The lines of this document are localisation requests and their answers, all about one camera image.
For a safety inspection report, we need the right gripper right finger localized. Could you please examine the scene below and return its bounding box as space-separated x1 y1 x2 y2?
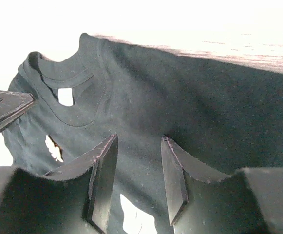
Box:
161 136 283 234

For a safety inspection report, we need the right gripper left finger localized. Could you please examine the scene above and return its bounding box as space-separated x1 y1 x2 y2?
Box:
0 134 118 234

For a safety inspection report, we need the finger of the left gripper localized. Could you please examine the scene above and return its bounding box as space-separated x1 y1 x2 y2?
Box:
0 90 34 132

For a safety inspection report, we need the red gold brooch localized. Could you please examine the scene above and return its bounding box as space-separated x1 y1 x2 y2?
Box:
45 135 64 163

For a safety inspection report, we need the black t-shirt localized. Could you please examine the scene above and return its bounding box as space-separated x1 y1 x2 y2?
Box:
2 33 283 234

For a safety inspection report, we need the white paper label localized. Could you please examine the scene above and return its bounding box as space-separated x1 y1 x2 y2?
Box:
120 194 157 234

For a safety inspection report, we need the white neck tag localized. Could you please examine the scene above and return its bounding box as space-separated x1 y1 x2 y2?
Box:
57 88 74 107

